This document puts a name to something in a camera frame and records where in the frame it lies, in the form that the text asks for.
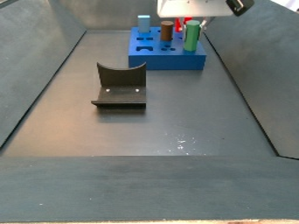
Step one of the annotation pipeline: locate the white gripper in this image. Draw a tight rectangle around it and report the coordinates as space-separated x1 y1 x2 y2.
156 0 232 18

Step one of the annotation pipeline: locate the brown cylinder peg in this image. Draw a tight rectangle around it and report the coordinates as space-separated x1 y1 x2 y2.
160 21 173 41

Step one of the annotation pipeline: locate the blue shape sorting board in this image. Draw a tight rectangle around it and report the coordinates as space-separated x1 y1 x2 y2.
128 27 207 70

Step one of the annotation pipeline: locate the black curved holder stand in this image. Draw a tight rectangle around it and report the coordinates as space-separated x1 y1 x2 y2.
91 64 145 108

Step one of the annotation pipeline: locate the green hexagon peg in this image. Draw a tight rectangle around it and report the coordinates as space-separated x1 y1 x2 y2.
183 20 201 52

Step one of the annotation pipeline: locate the light blue rectangular peg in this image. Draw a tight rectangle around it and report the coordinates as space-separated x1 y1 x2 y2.
137 15 151 33

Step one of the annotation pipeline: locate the red rounded block peg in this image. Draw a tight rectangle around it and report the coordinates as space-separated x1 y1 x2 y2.
173 17 192 32

